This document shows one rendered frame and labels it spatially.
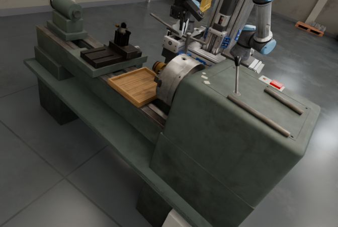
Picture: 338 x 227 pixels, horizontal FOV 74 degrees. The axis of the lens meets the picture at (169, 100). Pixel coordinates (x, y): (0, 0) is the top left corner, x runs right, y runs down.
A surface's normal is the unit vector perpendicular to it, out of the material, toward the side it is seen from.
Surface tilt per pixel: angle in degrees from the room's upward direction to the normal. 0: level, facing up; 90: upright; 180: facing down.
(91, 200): 0
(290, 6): 90
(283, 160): 90
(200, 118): 90
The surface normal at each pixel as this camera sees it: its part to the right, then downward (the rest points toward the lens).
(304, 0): -0.52, 0.40
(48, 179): 0.25, -0.78
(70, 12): 0.74, 0.54
